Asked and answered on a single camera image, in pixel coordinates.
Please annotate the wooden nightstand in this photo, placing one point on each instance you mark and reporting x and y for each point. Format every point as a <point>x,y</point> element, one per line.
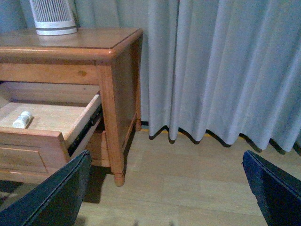
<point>106,57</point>

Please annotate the white medicine bottle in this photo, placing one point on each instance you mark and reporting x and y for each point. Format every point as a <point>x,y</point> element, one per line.
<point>22,120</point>

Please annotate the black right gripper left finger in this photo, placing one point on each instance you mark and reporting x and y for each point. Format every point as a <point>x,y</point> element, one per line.
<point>56,201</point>

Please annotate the wooden drawer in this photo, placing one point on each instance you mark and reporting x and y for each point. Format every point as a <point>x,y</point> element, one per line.
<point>98,148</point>
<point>64,117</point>

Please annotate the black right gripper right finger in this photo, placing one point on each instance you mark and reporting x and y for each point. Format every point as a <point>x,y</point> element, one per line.
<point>278,193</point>

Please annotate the white cylindrical air purifier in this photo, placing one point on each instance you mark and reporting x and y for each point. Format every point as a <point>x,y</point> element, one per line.
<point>53,17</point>

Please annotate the grey curtain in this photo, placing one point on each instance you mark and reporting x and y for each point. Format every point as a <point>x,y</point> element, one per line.
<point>230,67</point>

